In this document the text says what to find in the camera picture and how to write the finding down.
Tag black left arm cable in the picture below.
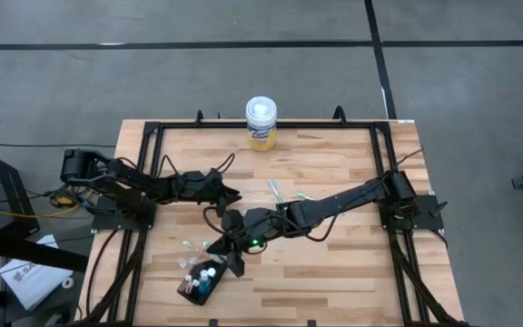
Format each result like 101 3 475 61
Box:
158 152 237 180

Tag black floor beam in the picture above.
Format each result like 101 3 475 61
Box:
0 225 91 274

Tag black mesh caddy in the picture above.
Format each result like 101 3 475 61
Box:
175 246 231 307

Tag white paper booklet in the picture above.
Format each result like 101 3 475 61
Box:
0 233 74 312

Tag yellow cable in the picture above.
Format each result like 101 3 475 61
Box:
0 194 91 220

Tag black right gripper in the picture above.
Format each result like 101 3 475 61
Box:
206 208 254 279

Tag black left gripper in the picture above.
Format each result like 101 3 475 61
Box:
205 171 243 219

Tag black computer box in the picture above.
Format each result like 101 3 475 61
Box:
0 155 41 238

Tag Lysol wipes canister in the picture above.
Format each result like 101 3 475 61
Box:
244 94 279 153

